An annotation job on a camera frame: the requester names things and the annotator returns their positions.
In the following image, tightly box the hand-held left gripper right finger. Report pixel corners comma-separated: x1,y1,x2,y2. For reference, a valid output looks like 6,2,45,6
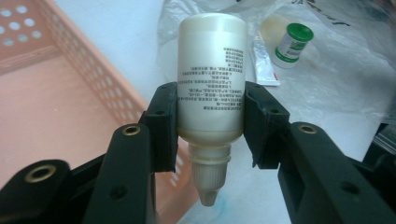
243,81,396,224

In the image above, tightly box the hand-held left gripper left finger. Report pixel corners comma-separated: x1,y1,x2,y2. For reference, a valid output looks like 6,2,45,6
82,81,179,224

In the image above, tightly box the clear plastic bag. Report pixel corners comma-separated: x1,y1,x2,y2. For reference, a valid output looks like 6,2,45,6
157,0,396,125

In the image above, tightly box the white ointment tube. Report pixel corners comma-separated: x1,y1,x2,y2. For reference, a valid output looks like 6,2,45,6
251,31,281,87

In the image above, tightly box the pink plastic basket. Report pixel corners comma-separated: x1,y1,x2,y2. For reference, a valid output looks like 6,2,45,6
0,0,200,224

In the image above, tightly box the small green-capped bottle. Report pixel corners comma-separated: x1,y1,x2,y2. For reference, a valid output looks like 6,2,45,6
273,22,315,69

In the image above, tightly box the white dropper bottle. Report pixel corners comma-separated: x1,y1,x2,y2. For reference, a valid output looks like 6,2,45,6
177,12,248,208

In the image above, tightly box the white board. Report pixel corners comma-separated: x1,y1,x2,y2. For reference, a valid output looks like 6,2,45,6
54,0,396,224

